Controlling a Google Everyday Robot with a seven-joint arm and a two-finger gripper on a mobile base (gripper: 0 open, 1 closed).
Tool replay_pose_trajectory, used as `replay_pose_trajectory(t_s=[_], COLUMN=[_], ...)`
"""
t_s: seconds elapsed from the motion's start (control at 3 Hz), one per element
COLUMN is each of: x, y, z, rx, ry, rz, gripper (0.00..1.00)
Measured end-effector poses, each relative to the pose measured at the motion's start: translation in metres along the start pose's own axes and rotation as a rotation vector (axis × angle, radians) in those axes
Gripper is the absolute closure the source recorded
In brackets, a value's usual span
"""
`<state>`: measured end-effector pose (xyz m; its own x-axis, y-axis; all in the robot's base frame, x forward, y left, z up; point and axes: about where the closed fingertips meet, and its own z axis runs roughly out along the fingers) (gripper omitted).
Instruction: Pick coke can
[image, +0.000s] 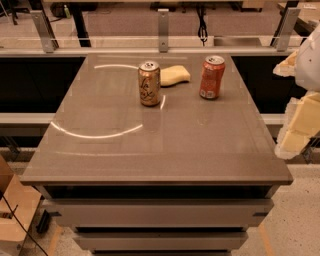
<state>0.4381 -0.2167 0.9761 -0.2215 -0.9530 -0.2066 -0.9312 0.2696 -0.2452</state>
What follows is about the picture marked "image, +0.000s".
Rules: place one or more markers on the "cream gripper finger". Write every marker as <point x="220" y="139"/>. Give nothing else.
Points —
<point x="286" y="68"/>
<point x="301" y="123"/>

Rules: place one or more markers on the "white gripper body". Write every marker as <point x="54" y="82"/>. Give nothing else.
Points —
<point x="309" y="68"/>

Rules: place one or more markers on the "red coke can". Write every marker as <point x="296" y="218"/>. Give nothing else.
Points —
<point x="211" y="77"/>

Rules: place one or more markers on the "tan LaCroix can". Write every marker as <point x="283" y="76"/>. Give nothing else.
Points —
<point x="149" y="83"/>

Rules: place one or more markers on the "yellow sponge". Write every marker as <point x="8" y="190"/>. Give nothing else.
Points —
<point x="174" y="75"/>

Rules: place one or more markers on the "grey drawer cabinet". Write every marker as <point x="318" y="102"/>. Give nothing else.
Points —
<point x="103" y="144"/>

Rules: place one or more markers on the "green bottle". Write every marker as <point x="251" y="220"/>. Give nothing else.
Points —
<point x="67" y="12"/>

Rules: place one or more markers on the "lower grey drawer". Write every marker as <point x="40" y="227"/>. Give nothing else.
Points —
<point x="161" y="241"/>

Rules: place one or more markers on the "grey drawer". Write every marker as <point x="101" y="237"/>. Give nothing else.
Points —
<point x="161" y="241"/>
<point x="159" y="213"/>

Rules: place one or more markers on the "upper grey drawer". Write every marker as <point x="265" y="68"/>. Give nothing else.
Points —
<point x="159" y="213"/>

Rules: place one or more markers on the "cardboard box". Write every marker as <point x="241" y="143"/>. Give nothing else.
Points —
<point x="17" y="198"/>

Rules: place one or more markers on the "centre metal rail bracket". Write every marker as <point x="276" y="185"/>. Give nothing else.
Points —
<point x="163" y="29"/>

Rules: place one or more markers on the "left metal rail bracket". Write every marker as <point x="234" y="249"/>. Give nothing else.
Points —
<point x="42" y="27"/>

